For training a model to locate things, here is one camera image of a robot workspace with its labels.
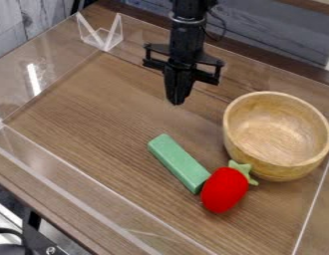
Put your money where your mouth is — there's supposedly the clear acrylic tray wall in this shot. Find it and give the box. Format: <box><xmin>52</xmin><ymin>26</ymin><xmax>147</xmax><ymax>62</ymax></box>
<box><xmin>0</xmin><ymin>6</ymin><xmax>329</xmax><ymax>255</ymax></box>

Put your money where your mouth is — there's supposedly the black cable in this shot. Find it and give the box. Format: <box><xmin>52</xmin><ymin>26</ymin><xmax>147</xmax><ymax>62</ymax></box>
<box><xmin>0</xmin><ymin>226</ymin><xmax>39</xmax><ymax>255</ymax></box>

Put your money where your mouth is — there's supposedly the clear acrylic corner bracket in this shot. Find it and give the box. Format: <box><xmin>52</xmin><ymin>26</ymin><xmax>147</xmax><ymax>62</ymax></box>
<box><xmin>76</xmin><ymin>13</ymin><xmax>125</xmax><ymax>52</ymax></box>

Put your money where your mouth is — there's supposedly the light wooden bowl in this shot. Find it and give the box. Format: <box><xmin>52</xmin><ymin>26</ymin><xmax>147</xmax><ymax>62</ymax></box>
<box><xmin>222</xmin><ymin>91</ymin><xmax>329</xmax><ymax>182</ymax></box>

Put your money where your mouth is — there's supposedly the black table clamp mount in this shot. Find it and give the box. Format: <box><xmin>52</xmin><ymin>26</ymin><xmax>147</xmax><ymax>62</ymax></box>
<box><xmin>0</xmin><ymin>210</ymin><xmax>70</xmax><ymax>255</ymax></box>

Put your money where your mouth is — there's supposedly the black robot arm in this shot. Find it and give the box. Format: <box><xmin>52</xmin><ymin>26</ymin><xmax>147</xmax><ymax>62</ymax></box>
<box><xmin>143</xmin><ymin>0</ymin><xmax>225</xmax><ymax>106</ymax></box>

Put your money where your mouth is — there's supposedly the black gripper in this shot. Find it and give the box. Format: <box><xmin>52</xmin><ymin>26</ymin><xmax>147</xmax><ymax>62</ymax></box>
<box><xmin>142</xmin><ymin>42</ymin><xmax>226</xmax><ymax>107</ymax></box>

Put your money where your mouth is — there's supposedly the green rectangular block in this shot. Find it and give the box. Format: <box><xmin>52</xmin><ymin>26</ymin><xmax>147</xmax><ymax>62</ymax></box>
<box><xmin>149</xmin><ymin>133</ymin><xmax>210</xmax><ymax>194</ymax></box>

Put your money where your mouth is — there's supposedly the red plush strawberry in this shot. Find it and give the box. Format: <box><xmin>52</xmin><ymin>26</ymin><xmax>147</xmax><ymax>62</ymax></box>
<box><xmin>201</xmin><ymin>159</ymin><xmax>260</xmax><ymax>213</ymax></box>

